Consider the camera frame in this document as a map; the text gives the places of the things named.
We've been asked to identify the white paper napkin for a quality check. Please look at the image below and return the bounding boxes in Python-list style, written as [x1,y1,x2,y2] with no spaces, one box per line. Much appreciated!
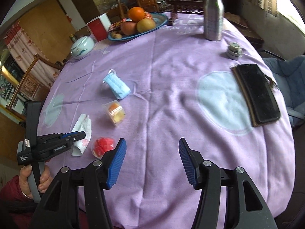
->
[71,114,92,157]

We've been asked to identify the red jelly cup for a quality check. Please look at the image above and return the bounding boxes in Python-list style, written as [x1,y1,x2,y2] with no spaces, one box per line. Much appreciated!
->
[92,138,115,159]

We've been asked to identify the orange fruit jelly cup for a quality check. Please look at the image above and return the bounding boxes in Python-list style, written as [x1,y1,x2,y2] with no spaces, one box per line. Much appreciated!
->
[103,100,126,126]

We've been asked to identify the blue face mask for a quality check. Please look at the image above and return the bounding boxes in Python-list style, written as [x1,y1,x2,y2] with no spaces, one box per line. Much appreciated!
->
[103,69,131,100]

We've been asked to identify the person's left hand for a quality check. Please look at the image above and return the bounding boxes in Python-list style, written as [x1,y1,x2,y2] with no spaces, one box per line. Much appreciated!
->
[18,164,54,200]

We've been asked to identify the wooden chair left side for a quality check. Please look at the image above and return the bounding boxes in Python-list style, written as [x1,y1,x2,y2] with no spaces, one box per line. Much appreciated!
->
[6,53,64,122]

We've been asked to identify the wooden chair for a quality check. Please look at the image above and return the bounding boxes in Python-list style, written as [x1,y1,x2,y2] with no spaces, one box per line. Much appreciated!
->
[6,53,64,122]
[117,0,160,19]

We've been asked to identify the white ceramic lidded jar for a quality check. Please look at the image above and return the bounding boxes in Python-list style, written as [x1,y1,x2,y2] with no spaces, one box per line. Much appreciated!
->
[70,36,95,60]

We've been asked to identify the floral pink curtain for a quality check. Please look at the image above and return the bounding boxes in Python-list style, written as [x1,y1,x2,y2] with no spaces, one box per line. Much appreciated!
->
[4,22,59,88]

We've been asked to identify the walnuts on plate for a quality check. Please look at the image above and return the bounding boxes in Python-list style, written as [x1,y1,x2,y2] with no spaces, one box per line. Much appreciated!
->
[111,31,123,39]

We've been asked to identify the purple tablecloth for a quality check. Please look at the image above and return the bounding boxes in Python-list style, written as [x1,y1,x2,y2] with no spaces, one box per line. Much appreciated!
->
[38,15,295,228]

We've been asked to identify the red and white box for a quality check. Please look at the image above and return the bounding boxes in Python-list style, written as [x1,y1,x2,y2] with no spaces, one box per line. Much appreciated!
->
[86,14,111,41]

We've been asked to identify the red snack packet on plate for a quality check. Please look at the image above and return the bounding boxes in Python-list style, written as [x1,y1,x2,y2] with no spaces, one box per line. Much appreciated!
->
[108,18,127,33]

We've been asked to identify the red apple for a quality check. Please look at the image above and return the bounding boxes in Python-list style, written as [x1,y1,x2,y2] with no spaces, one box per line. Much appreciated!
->
[120,21,137,36]

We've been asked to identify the black phone in wallet case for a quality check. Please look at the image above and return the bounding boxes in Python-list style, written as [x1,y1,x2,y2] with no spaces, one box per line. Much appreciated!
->
[231,64,281,127]

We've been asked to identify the orange fruit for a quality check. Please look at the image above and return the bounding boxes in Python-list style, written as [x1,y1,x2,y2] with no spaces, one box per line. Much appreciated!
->
[128,7,145,22]

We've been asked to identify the blue fruit plate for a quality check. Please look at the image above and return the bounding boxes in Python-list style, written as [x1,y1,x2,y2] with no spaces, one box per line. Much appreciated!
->
[108,12,169,42]

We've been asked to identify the blue cushioned chair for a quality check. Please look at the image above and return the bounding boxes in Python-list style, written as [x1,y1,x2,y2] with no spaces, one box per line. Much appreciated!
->
[258,49,304,127]

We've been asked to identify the wooden chair far side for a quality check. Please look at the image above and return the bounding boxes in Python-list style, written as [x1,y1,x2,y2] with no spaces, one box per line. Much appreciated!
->
[117,0,160,19]

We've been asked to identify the steel bottle cap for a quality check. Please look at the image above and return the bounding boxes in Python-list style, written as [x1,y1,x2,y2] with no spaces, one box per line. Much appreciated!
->
[226,42,243,60]

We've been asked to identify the stainless steel bottle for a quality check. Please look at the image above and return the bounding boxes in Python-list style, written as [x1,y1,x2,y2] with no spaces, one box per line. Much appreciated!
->
[204,0,224,41]

